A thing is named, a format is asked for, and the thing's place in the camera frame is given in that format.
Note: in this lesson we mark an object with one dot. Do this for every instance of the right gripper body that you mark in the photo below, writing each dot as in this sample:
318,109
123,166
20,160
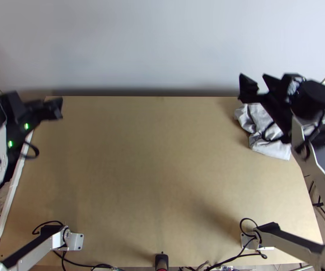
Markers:
278,113

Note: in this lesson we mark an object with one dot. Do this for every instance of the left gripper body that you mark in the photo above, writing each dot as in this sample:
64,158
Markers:
51,108

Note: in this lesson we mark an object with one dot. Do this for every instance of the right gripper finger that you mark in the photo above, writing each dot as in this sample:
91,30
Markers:
274,84
248,89

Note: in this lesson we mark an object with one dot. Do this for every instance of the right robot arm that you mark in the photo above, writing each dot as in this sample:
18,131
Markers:
317,166

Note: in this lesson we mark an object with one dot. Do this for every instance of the grey t-shirt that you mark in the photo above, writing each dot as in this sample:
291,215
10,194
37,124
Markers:
252,118

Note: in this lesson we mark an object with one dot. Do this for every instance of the white laundry basket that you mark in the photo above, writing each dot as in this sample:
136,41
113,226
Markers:
8,197

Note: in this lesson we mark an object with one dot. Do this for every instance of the heap of clothes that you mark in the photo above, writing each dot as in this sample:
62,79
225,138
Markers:
0,194

